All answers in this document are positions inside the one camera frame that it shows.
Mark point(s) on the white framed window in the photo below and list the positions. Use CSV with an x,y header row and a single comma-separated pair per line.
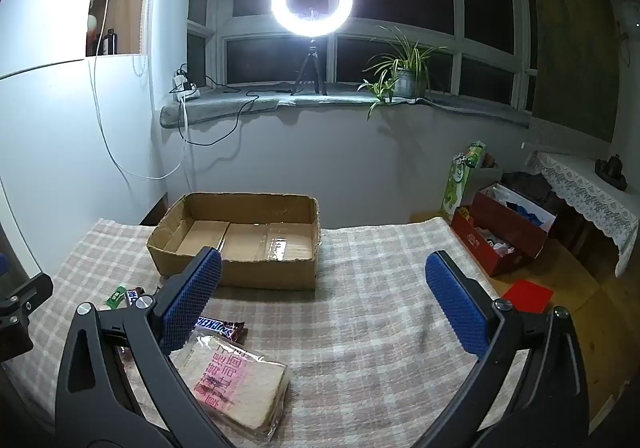
x,y
450,45

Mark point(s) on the white lace cloth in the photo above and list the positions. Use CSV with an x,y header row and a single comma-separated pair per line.
x,y
590,198

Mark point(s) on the dark bottle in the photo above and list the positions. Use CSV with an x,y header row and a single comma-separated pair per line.
x,y
109,43

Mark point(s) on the grey windowsill mat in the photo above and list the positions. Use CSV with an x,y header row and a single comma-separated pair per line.
x,y
225,107

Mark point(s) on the dark cloth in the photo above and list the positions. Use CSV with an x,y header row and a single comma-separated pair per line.
x,y
530,185

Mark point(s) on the plaid tablecloth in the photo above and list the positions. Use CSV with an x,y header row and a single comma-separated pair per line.
x,y
350,328

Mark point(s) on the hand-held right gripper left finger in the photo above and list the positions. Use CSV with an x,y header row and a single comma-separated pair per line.
x,y
192,298

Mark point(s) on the white wardrobe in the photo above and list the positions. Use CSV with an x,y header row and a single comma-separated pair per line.
x,y
60,152

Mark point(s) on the green candy packet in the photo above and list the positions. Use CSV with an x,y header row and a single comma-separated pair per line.
x,y
115,297

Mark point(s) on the red white ornament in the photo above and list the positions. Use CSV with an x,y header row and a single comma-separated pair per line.
x,y
92,32

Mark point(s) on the grey cardboard box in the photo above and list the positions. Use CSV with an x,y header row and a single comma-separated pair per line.
x,y
482,180

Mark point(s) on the small brown chocolate bar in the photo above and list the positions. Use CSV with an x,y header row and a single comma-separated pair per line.
x,y
132,298

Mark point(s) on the sandwich bread packet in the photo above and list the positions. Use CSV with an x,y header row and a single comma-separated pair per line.
x,y
235,378

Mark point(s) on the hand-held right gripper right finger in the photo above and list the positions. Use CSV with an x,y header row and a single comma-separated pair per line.
x,y
457,303

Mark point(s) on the potted spider plant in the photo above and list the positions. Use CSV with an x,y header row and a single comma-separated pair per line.
x,y
410,80

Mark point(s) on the white power strip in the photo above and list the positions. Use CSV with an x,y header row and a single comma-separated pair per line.
x,y
185,90

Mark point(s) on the red paper envelope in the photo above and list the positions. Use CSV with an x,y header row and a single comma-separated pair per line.
x,y
527,297

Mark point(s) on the red cardboard box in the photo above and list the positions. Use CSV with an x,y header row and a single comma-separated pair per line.
x,y
480,248
515,223

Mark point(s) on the dark teapot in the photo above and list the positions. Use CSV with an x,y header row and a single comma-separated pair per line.
x,y
610,170

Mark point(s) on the green carton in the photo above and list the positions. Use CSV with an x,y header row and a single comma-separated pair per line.
x,y
455,188

